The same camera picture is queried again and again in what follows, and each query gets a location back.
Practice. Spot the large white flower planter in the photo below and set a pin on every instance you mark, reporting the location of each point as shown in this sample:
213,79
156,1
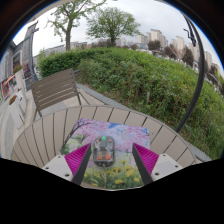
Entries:
16,113

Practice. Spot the curved black parasol pole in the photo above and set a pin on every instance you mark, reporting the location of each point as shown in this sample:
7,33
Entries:
199,80

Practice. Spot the beige apartment buildings group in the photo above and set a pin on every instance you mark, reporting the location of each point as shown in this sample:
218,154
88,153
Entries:
155,35

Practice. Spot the small white flower planter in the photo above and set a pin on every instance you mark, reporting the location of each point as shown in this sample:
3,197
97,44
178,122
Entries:
19,78

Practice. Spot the round leafy tree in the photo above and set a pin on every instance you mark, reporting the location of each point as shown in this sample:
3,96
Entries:
111,23

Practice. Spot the tall sparse tree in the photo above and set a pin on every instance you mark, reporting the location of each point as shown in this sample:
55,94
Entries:
69,23

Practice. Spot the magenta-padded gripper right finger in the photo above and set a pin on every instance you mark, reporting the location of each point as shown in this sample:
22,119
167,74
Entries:
165,165

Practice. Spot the tall grey sign pillar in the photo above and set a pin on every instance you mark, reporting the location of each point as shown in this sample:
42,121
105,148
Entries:
28,56

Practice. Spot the brown slatted outdoor chair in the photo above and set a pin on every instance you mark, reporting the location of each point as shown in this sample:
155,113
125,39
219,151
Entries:
55,88

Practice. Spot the transparent grey computer mouse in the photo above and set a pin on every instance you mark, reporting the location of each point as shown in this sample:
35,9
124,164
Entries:
103,151

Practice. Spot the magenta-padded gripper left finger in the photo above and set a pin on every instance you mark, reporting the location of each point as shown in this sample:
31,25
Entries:
59,166

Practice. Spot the flower landscape print mouse pad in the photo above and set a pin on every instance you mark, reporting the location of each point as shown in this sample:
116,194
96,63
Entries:
128,133

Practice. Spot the grey shopfront building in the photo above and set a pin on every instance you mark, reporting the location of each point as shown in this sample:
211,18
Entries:
8,66

